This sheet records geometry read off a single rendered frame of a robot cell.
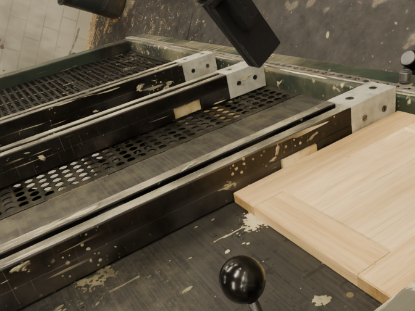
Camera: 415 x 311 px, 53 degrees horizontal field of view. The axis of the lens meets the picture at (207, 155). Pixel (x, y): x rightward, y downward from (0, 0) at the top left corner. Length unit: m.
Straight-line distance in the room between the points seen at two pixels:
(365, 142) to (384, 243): 0.28
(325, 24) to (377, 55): 0.41
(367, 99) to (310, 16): 1.71
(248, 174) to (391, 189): 0.22
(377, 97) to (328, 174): 0.22
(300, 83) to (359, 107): 0.30
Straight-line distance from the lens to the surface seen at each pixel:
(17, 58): 5.89
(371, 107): 0.87
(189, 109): 1.10
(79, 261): 0.63
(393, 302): 0.47
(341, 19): 2.37
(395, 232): 0.59
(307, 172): 0.72
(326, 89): 1.05
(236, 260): 0.34
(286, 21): 2.67
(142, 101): 1.08
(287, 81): 1.15
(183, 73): 1.37
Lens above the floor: 1.66
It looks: 35 degrees down
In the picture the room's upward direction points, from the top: 79 degrees counter-clockwise
